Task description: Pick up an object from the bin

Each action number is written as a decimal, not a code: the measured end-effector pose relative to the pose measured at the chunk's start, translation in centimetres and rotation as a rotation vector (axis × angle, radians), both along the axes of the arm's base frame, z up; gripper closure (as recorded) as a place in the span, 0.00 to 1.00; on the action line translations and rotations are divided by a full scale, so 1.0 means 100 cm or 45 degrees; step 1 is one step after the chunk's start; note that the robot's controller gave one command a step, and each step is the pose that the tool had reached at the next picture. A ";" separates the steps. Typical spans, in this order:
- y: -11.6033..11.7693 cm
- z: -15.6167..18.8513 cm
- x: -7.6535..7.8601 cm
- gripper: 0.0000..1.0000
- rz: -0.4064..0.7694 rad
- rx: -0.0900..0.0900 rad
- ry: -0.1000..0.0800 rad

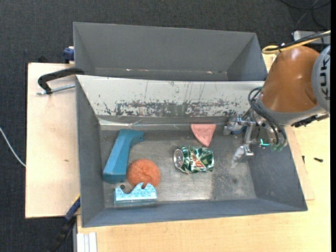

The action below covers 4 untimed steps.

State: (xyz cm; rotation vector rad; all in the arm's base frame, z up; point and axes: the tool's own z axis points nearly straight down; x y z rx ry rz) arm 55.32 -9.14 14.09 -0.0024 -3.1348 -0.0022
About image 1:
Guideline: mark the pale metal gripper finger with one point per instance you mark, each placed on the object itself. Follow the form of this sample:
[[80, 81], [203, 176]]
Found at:
[[232, 122], [240, 155]]

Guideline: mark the pink triangular piece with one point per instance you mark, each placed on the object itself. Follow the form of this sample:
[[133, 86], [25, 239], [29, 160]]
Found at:
[[204, 134]]

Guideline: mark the crushed green drink can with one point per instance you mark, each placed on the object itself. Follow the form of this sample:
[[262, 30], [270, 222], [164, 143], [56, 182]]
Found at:
[[197, 160]]

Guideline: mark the small black screw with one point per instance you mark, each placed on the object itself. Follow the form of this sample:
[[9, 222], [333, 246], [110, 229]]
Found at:
[[319, 159]]

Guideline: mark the grey metal bin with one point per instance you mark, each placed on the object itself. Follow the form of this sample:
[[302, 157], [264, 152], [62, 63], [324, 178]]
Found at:
[[168, 172]]

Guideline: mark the orange round scrubber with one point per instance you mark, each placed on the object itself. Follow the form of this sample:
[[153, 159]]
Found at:
[[144, 172]]

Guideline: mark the light blue wave-shaped sponge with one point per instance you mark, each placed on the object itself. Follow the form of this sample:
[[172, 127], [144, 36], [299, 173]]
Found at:
[[136, 196]]

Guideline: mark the pale wood board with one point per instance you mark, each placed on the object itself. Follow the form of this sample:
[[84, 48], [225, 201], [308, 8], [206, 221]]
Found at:
[[50, 146]]

